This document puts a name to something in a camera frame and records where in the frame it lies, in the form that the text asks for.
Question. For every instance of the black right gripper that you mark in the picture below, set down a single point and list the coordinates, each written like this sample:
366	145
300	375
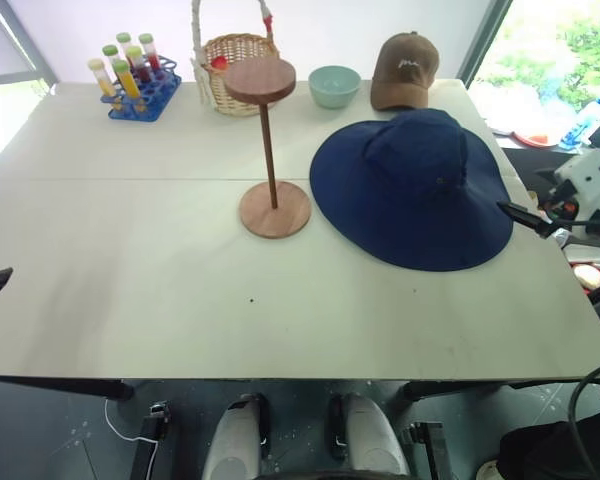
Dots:
562	236

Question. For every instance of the navy blue wide-brim hat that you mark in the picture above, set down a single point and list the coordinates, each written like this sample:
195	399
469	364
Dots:
410	200

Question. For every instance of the wooden hat stand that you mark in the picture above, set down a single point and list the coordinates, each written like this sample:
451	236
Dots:
275	210

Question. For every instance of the red plate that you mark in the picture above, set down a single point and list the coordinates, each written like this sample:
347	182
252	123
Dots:
532	138

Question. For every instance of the red tray with food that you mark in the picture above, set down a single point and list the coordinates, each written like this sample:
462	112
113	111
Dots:
592	276

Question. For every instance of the clear plastic water bottle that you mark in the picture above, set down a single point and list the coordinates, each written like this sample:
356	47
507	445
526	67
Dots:
590	117

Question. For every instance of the brown baseball cap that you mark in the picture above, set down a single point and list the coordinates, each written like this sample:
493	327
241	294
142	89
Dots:
405	70

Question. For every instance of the black table leg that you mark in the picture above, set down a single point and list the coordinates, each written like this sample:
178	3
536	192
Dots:
427	450
147	445

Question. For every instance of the yellow-capped tube with yellow liquid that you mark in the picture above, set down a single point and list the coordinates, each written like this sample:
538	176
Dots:
102	80

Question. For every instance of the black bag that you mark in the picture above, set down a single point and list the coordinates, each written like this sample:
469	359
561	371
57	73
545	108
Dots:
555	455

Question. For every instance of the teal bowl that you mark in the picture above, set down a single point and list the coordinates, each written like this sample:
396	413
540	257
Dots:
334	90

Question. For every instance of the green-capped tube with yellow liquid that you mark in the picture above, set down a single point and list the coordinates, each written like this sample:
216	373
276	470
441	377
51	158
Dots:
127	82

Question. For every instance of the blue test tube rack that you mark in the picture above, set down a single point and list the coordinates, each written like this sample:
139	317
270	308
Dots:
152	97

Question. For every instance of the green-capped test tube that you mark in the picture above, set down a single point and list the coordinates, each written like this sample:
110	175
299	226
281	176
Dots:
124	40
112	54

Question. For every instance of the green-capped tube with red liquid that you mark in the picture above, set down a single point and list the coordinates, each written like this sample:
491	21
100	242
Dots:
137	62
150	55

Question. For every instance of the white right robot leg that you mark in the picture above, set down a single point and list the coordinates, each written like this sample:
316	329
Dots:
372	440

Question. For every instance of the white robot leg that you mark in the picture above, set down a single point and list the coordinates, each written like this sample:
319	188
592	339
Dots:
372	440
235	440

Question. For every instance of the white left robot leg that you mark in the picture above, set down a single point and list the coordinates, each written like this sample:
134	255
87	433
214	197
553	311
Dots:
235	440

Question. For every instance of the red strawberry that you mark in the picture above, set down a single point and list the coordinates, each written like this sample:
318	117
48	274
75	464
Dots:
220	62

